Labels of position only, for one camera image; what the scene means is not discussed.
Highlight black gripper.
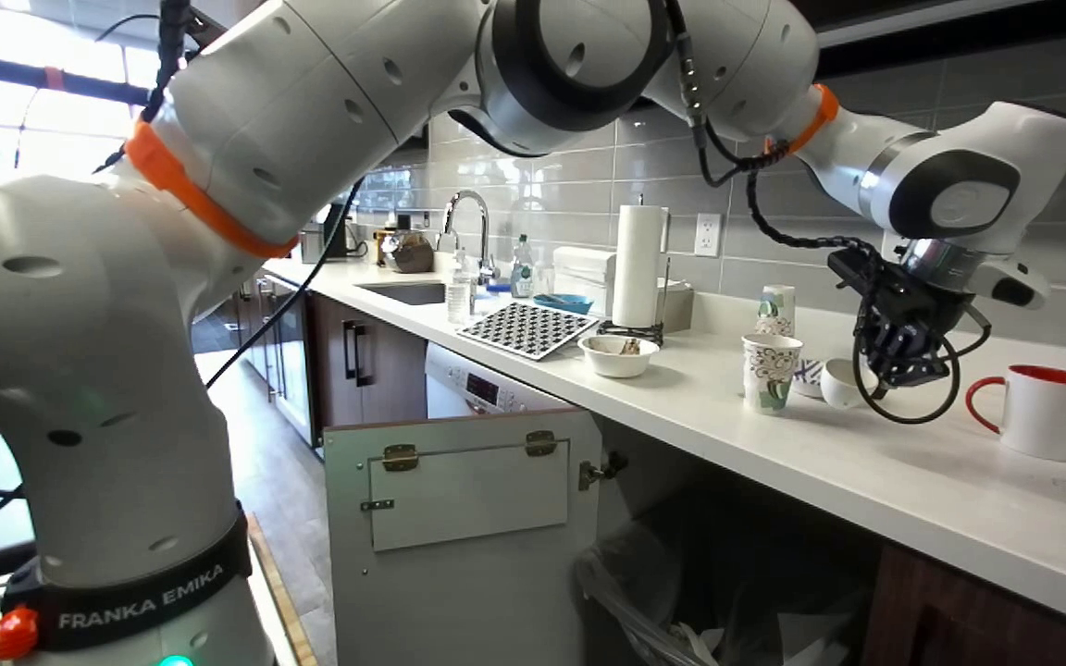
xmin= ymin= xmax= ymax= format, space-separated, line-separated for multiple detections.
xmin=825 ymin=241 xmax=968 ymax=391

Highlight black coffee machine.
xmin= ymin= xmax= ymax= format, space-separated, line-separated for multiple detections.
xmin=307 ymin=198 xmax=360 ymax=267

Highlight blue patterned paper plate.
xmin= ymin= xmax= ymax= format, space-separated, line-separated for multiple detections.
xmin=787 ymin=358 xmax=830 ymax=402

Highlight metal napkin dispenser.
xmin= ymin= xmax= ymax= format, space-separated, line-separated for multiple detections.
xmin=659 ymin=276 xmax=698 ymax=334

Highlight brown wooden base cabinet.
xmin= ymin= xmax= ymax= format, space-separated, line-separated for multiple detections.
xmin=307 ymin=292 xmax=434 ymax=436
xmin=857 ymin=539 xmax=1066 ymax=666

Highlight black paper towel holder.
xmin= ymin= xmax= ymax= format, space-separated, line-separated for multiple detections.
xmin=601 ymin=320 xmax=671 ymax=350

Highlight trash bin with bag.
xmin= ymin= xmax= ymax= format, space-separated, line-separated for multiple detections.
xmin=569 ymin=486 xmax=889 ymax=666

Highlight white bowl with food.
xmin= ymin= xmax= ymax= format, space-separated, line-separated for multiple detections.
xmin=578 ymin=331 xmax=662 ymax=380

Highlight white paper towel roll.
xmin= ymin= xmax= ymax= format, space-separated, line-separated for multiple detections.
xmin=609 ymin=199 xmax=671 ymax=331

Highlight white napkin stack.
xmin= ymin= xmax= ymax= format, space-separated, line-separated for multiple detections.
xmin=551 ymin=244 xmax=619 ymax=307

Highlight dark floating shelf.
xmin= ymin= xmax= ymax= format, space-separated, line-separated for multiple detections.
xmin=804 ymin=0 xmax=1066 ymax=83

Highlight black white checkerboard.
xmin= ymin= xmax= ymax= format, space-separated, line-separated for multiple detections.
xmin=456 ymin=300 xmax=601 ymax=364

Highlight clear glass container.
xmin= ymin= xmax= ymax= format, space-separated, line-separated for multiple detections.
xmin=506 ymin=235 xmax=540 ymax=304

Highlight steel dishwasher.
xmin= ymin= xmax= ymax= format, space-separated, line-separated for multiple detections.
xmin=423 ymin=342 xmax=574 ymax=422

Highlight chrome faucet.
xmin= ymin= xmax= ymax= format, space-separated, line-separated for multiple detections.
xmin=436 ymin=184 xmax=493 ymax=269

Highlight clear plastic water bottle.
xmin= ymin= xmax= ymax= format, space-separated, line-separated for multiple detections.
xmin=444 ymin=237 xmax=481 ymax=327

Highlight open cabinet door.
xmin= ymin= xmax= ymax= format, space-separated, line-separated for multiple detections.
xmin=321 ymin=406 xmax=622 ymax=666

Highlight kitchen sink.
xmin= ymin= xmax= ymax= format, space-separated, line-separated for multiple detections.
xmin=360 ymin=276 xmax=451 ymax=307

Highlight brown glass pot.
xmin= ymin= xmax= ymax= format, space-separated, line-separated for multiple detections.
xmin=371 ymin=211 xmax=436 ymax=276

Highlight black gripper cable bundle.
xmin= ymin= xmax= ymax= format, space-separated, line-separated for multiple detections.
xmin=664 ymin=0 xmax=996 ymax=431

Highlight white mug red handle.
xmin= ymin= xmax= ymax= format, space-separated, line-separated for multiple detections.
xmin=962 ymin=364 xmax=1066 ymax=465

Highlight white wall outlet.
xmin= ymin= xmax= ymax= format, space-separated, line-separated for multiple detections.
xmin=693 ymin=211 xmax=726 ymax=258

